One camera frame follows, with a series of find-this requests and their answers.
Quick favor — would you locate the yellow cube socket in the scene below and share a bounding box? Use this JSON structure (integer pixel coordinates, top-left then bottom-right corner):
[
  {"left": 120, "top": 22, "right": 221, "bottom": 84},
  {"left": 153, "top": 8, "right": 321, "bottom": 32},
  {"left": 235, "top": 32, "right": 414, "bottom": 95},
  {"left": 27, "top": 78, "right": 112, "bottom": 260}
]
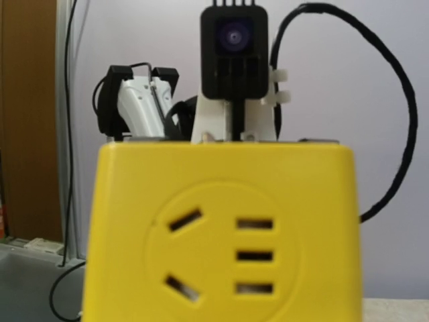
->
[{"left": 82, "top": 142, "right": 363, "bottom": 321}]

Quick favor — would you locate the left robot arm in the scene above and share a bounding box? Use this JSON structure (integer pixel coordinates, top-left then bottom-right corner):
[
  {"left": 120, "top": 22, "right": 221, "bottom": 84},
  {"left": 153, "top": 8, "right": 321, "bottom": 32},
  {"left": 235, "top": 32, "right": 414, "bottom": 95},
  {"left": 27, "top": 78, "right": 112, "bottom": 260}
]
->
[{"left": 92, "top": 62, "right": 197, "bottom": 142}]

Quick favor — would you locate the brown wooden cabinet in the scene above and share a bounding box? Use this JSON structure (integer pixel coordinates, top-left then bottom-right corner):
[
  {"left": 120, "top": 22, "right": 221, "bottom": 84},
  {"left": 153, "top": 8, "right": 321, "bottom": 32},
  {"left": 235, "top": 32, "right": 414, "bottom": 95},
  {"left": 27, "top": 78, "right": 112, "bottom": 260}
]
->
[{"left": 1, "top": 1, "right": 62, "bottom": 242}]

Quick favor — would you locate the grey plastic bin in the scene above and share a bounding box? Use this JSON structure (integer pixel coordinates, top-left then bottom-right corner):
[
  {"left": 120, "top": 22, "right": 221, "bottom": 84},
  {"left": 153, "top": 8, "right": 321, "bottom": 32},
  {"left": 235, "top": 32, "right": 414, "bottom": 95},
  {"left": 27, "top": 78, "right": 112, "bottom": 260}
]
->
[{"left": 1, "top": 239, "right": 84, "bottom": 321}]

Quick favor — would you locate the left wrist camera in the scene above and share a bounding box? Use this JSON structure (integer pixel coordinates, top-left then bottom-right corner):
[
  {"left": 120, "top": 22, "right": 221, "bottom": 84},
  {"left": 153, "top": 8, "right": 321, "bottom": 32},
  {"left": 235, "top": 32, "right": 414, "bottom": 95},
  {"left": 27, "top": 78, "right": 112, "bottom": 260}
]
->
[{"left": 190, "top": 1, "right": 287, "bottom": 144}]

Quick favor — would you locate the left aluminium frame post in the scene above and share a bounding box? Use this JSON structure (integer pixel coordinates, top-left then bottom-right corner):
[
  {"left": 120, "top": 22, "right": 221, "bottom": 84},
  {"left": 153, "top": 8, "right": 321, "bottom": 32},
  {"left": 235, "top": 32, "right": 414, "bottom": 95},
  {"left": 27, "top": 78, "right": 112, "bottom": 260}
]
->
[{"left": 55, "top": 1, "right": 87, "bottom": 268}]

